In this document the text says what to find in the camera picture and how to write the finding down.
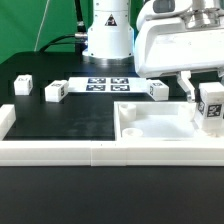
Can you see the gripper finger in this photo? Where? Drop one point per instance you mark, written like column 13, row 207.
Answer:
column 221, row 74
column 183, row 79

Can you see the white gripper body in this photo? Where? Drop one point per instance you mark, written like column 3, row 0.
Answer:
column 179, row 35

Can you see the white square tabletop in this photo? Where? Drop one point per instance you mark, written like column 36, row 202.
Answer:
column 156, row 121

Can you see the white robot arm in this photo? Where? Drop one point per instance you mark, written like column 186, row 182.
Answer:
column 110, row 38

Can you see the white U-shaped fence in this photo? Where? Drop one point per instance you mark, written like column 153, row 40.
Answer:
column 203, row 152

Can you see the white marker base plate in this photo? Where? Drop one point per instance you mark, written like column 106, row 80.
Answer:
column 107, row 84

